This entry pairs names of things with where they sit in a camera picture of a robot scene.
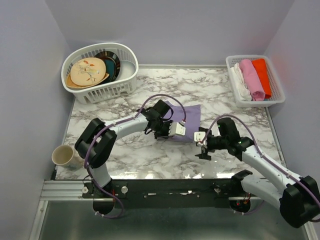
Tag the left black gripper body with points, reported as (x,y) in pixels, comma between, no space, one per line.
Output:
(162,129)

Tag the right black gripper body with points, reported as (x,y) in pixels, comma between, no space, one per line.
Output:
(214,142)

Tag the purple t shirt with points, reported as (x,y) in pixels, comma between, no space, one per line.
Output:
(193,121)

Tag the white oval dish basket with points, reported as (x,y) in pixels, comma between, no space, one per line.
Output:
(125,83)

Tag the white rectangular tray basket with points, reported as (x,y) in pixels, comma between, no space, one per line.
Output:
(278,95)

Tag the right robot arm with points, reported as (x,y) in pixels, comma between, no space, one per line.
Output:
(297,198)

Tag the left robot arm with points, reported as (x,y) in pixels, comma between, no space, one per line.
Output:
(96,142)

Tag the white rolled t shirt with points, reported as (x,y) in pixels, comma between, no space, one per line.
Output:
(240,85)

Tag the pink rolled t shirt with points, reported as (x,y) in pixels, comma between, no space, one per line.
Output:
(252,80)

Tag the dark teal plate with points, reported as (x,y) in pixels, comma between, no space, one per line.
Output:
(112,68)

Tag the orange rolled t shirt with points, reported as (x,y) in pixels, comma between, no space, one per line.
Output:
(262,72)

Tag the black rimmed plate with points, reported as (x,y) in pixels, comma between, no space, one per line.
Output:
(107,54)

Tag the beige floral plate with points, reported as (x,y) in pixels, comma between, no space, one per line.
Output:
(88,71)

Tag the orange leaf shaped plate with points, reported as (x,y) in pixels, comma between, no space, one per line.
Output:
(71,85)

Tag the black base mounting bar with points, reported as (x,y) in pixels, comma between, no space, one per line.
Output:
(181,193)

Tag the beige cup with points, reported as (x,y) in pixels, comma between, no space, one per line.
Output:
(64,156)

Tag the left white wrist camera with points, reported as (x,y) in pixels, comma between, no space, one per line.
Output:
(176,129)

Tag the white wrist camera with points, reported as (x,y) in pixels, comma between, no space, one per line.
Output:
(176,129)
(200,139)

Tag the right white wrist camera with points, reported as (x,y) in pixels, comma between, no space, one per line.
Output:
(200,139)

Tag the aluminium rail frame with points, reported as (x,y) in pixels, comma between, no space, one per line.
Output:
(61,190)

